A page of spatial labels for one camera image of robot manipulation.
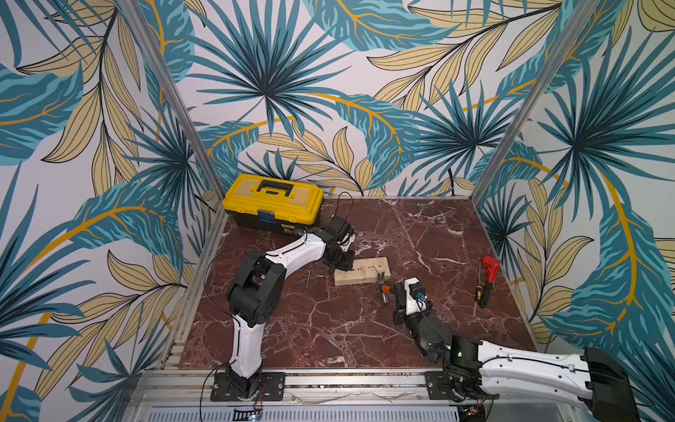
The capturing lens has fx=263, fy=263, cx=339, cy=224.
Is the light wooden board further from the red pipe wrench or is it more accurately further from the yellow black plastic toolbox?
the red pipe wrench

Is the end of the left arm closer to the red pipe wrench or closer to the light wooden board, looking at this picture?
the light wooden board

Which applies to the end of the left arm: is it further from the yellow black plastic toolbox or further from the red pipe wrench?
the red pipe wrench

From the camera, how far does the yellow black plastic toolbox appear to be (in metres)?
0.96

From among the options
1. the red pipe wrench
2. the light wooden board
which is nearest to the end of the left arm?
the light wooden board

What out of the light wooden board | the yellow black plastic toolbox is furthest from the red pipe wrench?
the yellow black plastic toolbox

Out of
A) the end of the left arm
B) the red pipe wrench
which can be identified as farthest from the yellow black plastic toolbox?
the red pipe wrench
